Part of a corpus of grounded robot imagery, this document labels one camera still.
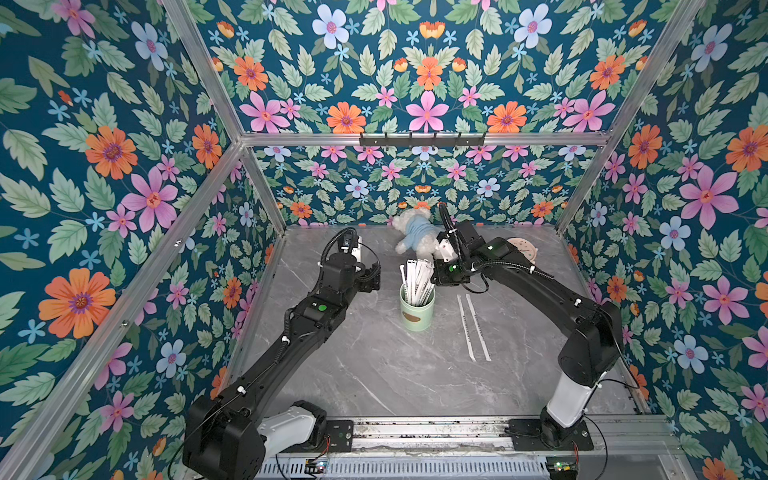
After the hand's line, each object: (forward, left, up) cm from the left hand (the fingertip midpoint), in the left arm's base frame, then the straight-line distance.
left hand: (367, 260), depth 79 cm
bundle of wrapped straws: (-2, -14, -10) cm, 17 cm away
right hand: (-1, -19, -6) cm, 20 cm away
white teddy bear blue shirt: (+22, -17, -14) cm, 31 cm away
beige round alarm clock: (+19, -57, -23) cm, 64 cm away
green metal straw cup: (-10, -12, -16) cm, 23 cm away
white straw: (-11, -28, -25) cm, 39 cm away
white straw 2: (-11, -32, -25) cm, 42 cm away
